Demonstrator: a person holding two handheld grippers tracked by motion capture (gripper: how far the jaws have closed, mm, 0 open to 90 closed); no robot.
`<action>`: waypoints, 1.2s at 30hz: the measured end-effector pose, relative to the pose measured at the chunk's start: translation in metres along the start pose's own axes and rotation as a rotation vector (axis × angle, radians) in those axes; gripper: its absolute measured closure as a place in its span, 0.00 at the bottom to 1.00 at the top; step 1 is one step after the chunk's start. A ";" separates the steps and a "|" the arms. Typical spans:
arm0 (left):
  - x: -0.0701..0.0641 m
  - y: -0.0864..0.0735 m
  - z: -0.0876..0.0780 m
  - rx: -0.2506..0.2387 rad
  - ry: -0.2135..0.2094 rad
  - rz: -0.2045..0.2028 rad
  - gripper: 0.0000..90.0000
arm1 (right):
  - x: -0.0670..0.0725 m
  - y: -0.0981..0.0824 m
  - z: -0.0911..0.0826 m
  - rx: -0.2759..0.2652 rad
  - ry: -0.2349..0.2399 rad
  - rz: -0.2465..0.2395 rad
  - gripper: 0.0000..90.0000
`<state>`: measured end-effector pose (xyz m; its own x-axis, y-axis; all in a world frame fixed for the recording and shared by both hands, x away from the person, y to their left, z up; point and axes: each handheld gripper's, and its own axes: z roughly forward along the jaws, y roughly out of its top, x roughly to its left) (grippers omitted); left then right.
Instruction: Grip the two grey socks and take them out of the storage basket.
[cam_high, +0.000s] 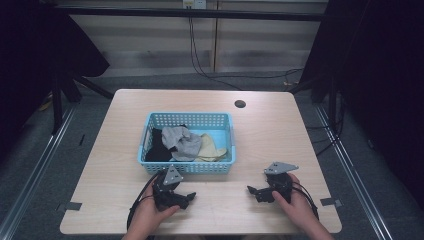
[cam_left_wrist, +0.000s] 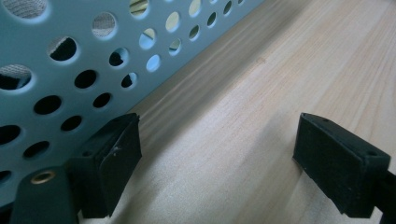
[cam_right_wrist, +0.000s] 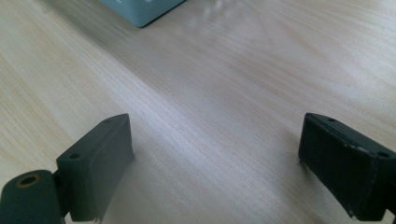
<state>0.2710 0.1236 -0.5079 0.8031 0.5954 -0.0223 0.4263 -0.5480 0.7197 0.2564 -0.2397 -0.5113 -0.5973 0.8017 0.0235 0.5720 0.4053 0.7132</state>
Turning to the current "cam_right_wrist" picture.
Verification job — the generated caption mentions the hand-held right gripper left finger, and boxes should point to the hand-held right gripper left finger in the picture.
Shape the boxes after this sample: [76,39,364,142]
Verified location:
[55,113,135,223]

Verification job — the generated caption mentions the grey-blue box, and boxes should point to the grey-blue box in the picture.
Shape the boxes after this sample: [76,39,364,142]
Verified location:
[100,0,188,29]

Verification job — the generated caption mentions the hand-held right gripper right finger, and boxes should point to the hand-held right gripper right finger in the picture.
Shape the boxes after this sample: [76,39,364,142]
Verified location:
[297,112,396,222]

